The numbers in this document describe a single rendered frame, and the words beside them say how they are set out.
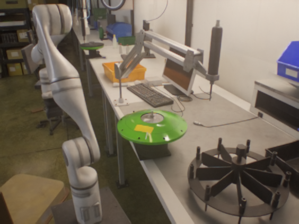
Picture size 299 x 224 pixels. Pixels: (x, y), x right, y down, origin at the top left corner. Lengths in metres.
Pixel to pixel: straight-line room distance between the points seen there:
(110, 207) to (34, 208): 0.53
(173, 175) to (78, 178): 0.41
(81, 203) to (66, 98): 0.35
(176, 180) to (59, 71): 0.60
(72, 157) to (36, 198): 0.75
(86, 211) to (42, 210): 0.53
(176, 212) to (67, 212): 0.41
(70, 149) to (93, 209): 0.25
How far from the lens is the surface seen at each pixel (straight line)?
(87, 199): 0.85
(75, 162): 0.75
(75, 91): 0.74
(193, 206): 0.91
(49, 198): 1.44
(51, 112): 1.18
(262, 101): 1.68
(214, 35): 0.88
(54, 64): 0.76
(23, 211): 1.42
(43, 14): 0.79
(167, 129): 1.00
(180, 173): 1.03
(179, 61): 1.02
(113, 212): 0.97
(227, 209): 0.84
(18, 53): 6.32
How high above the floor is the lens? 1.57
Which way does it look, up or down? 25 degrees down
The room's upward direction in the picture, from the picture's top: straight up
